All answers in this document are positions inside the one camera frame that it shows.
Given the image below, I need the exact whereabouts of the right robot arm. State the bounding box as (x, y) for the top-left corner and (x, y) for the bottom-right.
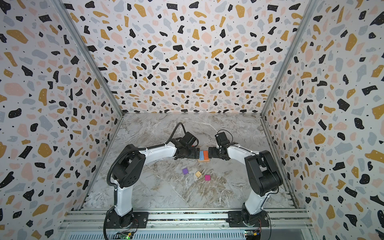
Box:
(208, 132), (283, 227)

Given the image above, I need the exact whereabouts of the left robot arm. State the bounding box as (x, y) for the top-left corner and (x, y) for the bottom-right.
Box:
(103, 132), (200, 230)

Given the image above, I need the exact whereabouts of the purple cube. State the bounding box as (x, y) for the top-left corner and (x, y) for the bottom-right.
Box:
(182, 168), (189, 175)

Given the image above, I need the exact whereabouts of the ridged natural wood cube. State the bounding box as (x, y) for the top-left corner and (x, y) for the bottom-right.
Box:
(195, 171), (202, 179)

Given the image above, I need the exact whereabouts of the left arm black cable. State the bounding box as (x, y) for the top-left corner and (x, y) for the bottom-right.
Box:
(102, 122), (187, 240)

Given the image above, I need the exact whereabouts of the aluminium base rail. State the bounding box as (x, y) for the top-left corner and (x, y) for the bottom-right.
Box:
(57, 209), (317, 240)

